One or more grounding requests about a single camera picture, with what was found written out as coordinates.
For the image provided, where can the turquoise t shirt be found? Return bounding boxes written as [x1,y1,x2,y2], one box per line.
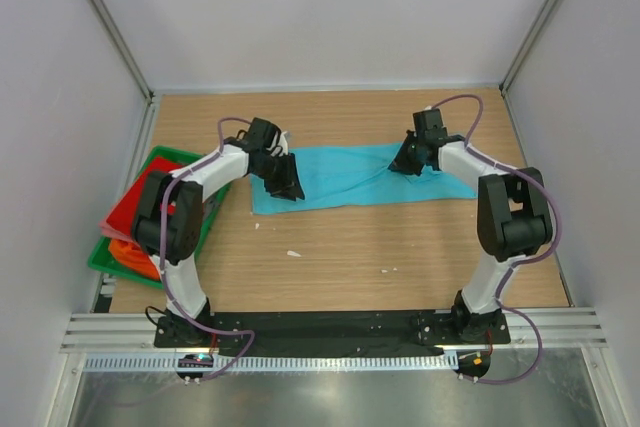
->
[249,143,476,215]

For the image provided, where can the green plastic bin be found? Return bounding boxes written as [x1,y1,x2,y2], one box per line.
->
[88,146,246,288]

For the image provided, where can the aluminium frame rail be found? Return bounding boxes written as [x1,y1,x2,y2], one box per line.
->
[59,311,161,354]

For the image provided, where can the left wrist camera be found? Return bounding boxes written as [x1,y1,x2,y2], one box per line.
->
[271,131,290,157]

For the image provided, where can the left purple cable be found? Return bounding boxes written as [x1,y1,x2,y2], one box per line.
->
[159,116,256,382]

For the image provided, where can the red t shirt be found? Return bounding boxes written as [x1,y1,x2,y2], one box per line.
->
[105,156,179,242]

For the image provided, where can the white slotted cable duct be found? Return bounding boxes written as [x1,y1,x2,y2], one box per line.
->
[84,351,458,374]

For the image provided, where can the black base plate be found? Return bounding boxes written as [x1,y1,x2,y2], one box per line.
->
[153,309,512,360]

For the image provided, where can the orange t shirt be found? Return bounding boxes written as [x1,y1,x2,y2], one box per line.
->
[108,239,160,281]

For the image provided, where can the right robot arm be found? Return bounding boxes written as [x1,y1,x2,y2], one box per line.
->
[389,109,553,343]

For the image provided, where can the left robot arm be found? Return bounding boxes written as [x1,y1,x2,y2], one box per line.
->
[131,118,305,346]

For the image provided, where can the pink t shirt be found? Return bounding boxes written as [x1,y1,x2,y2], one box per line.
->
[99,219,129,242]

